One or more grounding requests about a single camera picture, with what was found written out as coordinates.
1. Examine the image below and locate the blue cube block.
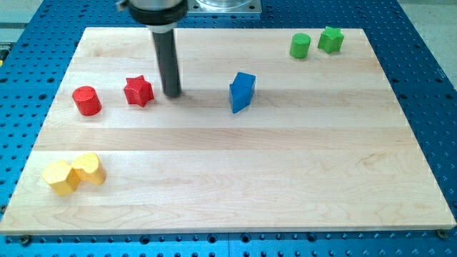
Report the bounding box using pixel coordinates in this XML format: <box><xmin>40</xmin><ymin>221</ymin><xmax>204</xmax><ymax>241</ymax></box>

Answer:
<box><xmin>233</xmin><ymin>72</ymin><xmax>256</xmax><ymax>96</ymax></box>

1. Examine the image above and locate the yellow hexagon block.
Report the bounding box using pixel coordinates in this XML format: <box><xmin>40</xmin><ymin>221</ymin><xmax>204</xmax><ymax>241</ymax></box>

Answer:
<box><xmin>41</xmin><ymin>161</ymin><xmax>81</xmax><ymax>196</ymax></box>

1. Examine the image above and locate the yellow heart block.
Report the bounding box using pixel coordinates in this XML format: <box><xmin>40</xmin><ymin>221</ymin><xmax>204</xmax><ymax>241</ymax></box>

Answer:
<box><xmin>71</xmin><ymin>153</ymin><xmax>106</xmax><ymax>185</ymax></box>

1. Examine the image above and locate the red cylinder block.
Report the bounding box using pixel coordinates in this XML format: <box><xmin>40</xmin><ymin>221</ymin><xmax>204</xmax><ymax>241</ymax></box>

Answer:
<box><xmin>72</xmin><ymin>86</ymin><xmax>102</xmax><ymax>116</ymax></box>

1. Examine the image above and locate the green cylinder block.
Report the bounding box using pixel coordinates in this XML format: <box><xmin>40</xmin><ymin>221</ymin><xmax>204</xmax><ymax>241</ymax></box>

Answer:
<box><xmin>289</xmin><ymin>33</ymin><xmax>311</xmax><ymax>59</ymax></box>

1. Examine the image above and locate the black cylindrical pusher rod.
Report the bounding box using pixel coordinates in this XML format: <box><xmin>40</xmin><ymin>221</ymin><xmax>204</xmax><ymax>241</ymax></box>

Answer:
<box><xmin>152</xmin><ymin>30</ymin><xmax>181</xmax><ymax>98</ymax></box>

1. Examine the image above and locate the blue triangle block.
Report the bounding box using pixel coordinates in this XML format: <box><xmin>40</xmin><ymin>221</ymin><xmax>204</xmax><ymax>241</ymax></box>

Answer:
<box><xmin>229</xmin><ymin>84</ymin><xmax>254</xmax><ymax>114</ymax></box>

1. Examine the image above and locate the wooden board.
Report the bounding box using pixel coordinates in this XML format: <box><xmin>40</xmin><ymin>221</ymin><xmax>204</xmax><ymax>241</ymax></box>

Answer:
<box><xmin>1</xmin><ymin>27</ymin><xmax>456</xmax><ymax>235</ymax></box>

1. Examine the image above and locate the green star block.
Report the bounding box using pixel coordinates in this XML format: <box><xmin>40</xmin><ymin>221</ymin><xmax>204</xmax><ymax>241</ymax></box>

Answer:
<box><xmin>318</xmin><ymin>26</ymin><xmax>344</xmax><ymax>54</ymax></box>

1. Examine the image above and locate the red star block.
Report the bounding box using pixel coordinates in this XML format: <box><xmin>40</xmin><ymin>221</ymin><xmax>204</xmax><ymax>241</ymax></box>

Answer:
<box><xmin>124</xmin><ymin>75</ymin><xmax>154</xmax><ymax>107</ymax></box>

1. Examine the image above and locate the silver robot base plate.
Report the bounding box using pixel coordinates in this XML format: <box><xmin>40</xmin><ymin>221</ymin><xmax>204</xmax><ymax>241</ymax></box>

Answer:
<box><xmin>188</xmin><ymin>0</ymin><xmax>262</xmax><ymax>14</ymax></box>

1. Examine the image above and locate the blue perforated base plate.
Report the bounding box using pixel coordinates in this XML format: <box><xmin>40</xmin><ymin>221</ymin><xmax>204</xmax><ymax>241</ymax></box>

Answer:
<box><xmin>1</xmin><ymin>1</ymin><xmax>456</xmax><ymax>256</ymax></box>

